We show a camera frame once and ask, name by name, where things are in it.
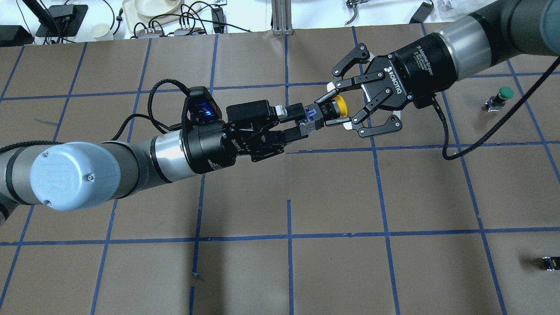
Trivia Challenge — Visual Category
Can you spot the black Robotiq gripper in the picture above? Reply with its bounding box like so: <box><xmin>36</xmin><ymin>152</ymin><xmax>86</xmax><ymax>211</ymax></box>
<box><xmin>326</xmin><ymin>34</ymin><xmax>458</xmax><ymax>138</ymax></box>

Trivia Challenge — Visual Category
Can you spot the yellow push button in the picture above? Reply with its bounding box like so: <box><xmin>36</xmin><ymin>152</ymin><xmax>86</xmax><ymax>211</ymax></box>
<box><xmin>297</xmin><ymin>95</ymin><xmax>349</xmax><ymax>135</ymax></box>

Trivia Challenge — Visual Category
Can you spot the green push button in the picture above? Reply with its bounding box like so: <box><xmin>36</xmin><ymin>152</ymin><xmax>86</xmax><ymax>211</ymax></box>
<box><xmin>485</xmin><ymin>87</ymin><xmax>515</xmax><ymax>112</ymax></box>

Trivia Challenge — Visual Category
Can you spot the black monitor stand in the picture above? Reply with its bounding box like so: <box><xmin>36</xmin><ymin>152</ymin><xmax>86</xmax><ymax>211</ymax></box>
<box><xmin>23</xmin><ymin>0</ymin><xmax>89</xmax><ymax>38</ymax></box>

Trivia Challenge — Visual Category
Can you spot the black power adapter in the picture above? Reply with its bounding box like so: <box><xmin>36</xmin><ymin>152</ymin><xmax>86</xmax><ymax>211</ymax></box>
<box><xmin>409</xmin><ymin>0</ymin><xmax>434</xmax><ymax>24</ymax></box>

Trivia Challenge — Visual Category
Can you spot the beige plate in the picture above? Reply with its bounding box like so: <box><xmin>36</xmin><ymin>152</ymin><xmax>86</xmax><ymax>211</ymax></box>
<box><xmin>133</xmin><ymin>0</ymin><xmax>183</xmax><ymax>18</ymax></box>

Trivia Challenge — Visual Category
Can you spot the beige tray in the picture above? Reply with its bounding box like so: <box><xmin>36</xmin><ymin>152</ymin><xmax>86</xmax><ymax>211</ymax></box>
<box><xmin>122</xmin><ymin>0</ymin><xmax>202</xmax><ymax>32</ymax></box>

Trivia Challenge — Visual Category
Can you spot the white paper cup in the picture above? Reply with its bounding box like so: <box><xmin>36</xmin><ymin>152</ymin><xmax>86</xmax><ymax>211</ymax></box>
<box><xmin>90</xmin><ymin>23</ymin><xmax>114</xmax><ymax>41</ymax></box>

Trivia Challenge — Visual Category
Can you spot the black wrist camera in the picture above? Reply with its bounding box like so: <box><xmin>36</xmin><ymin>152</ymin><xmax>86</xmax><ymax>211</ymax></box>
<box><xmin>181</xmin><ymin>86</ymin><xmax>222</xmax><ymax>131</ymax></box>

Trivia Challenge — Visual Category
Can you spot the black braided cable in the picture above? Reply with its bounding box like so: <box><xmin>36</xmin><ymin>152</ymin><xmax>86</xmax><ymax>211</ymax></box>
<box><xmin>431</xmin><ymin>57</ymin><xmax>560</xmax><ymax>160</ymax></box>

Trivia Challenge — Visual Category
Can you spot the aluminium frame post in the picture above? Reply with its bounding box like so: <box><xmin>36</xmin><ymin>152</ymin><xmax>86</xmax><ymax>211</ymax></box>
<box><xmin>271</xmin><ymin>0</ymin><xmax>294</xmax><ymax>36</ymax></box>

